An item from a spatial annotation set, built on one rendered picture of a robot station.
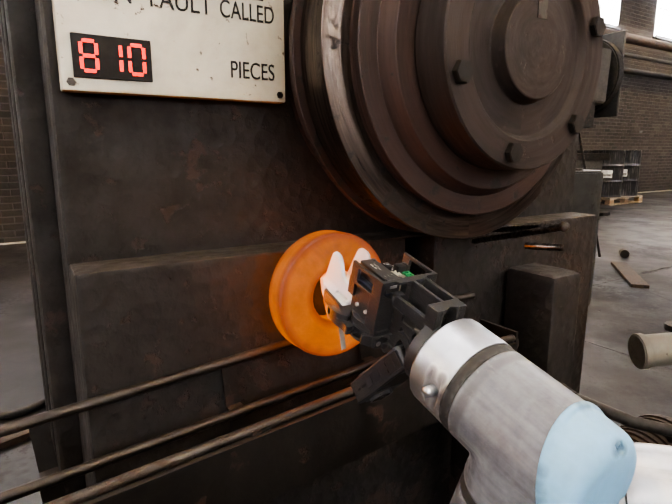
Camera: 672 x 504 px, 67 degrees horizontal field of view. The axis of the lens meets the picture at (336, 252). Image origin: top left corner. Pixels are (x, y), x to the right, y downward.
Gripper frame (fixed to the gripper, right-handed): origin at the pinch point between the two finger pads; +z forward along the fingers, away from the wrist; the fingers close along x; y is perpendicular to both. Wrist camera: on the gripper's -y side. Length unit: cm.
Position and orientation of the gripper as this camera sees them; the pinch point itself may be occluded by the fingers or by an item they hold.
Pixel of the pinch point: (330, 277)
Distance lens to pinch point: 63.5
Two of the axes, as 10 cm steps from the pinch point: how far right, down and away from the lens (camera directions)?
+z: -5.2, -4.2, 7.4
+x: -8.4, 1.1, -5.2
